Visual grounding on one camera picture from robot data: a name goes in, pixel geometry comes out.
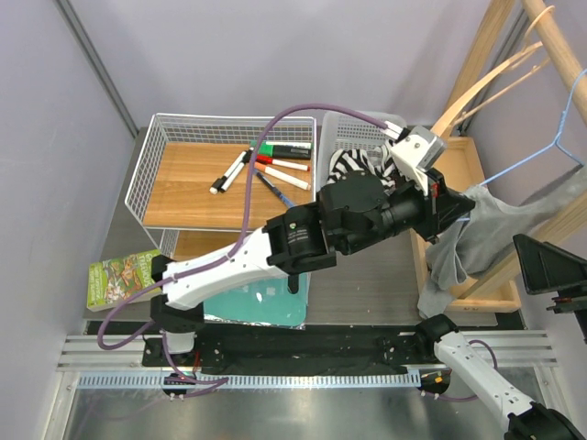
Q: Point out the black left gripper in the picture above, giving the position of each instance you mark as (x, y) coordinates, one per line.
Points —
(442, 207)

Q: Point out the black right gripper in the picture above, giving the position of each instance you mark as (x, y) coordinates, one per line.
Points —
(544, 263)

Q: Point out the grey garment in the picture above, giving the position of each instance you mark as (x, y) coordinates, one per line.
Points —
(473, 247)

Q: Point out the black white striped tank top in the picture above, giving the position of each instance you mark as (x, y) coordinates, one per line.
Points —
(344, 161)

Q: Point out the blue wire hanger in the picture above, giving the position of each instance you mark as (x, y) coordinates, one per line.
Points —
(530, 174)

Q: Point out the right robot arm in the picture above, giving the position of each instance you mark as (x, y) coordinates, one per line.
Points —
(520, 416)

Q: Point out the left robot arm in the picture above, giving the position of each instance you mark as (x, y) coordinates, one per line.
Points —
(347, 216)

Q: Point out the wooden rack base tray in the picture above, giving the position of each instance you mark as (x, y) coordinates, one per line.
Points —
(461, 167)

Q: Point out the white plastic basket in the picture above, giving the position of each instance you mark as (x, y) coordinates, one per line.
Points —
(345, 132)

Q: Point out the orange cap marker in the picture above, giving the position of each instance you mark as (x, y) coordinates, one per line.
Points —
(283, 176)

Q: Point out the green cap marker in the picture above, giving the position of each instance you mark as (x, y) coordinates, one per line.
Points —
(285, 151)

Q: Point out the blue pen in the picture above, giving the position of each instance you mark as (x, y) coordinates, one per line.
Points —
(274, 190)

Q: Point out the red cap marker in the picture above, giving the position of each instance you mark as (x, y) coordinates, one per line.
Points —
(282, 163)

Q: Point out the teal cutting board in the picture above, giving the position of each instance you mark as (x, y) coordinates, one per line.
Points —
(264, 302)

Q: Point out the black white marker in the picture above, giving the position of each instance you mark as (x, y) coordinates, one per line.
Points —
(222, 184)

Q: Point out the green paperback book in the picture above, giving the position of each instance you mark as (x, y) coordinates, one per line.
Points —
(111, 281)

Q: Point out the wooden clothes rack frame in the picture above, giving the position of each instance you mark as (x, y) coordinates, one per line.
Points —
(573, 216)

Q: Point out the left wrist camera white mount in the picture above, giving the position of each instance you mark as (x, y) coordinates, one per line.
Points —
(414, 152)

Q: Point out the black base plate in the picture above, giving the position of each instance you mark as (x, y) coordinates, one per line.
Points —
(317, 350)

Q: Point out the white wire basket shelf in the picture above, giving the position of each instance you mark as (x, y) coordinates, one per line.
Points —
(169, 194)

